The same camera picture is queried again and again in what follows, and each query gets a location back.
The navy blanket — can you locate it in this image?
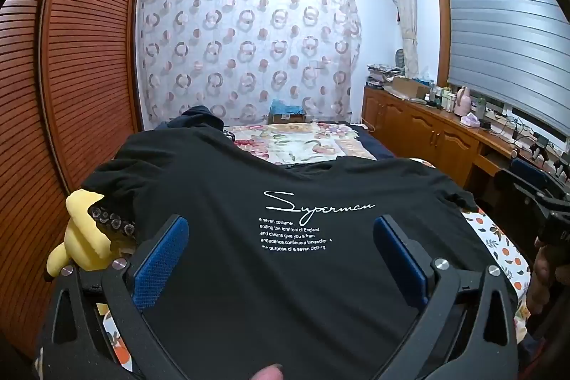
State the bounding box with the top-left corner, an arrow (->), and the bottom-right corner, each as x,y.
356,126 -> 397,160

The open cardboard box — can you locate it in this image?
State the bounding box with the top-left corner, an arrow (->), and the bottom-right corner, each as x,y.
392,76 -> 430,98

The person's right hand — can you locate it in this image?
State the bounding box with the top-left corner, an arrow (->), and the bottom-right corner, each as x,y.
532,238 -> 564,316

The navy folded clothing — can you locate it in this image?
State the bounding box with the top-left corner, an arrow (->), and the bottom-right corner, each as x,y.
158,105 -> 226,134

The pile of patterned bags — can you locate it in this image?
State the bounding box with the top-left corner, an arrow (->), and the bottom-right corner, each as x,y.
366,64 -> 404,87

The person's left hand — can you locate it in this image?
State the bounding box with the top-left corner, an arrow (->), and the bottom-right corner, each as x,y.
257,364 -> 286,380

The wooden cabinet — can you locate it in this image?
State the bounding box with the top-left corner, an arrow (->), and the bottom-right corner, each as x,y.
362,84 -> 535,189

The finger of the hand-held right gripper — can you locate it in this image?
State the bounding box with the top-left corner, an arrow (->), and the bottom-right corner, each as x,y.
494,168 -> 548,207
510,157 -> 570,196

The yellow plush toy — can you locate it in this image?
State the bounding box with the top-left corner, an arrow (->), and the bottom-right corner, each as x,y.
45,188 -> 139,283

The cardboard box with blue bag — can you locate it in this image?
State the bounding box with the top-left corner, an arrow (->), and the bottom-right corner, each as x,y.
268,99 -> 309,125

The floral quilt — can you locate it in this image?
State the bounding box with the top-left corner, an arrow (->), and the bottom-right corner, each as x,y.
227,123 -> 379,165

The cream window curtain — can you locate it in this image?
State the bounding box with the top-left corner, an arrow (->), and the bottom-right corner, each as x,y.
389,0 -> 421,78

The pink bottle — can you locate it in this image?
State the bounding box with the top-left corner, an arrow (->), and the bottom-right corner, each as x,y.
454,86 -> 473,116

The orange fruit print bedsheet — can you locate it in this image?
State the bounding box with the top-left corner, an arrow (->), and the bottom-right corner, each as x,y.
95,157 -> 535,376

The wooden slatted wardrobe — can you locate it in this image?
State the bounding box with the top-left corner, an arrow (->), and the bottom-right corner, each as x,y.
0,0 -> 147,380

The cluster of small bottles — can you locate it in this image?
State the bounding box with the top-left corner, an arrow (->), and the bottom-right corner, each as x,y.
425,82 -> 457,111

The sheer curtain with ring print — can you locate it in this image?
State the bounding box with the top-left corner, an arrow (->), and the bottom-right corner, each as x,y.
137,0 -> 363,131

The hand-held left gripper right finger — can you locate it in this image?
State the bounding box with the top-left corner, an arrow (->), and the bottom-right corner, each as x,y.
373,214 -> 519,380

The black printed t-shirt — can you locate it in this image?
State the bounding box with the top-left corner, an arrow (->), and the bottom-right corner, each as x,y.
78,128 -> 479,380

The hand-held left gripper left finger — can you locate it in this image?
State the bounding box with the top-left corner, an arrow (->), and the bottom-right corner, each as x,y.
38,214 -> 190,380

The grey window blind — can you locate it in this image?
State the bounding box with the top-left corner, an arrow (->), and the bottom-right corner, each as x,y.
445,0 -> 570,136

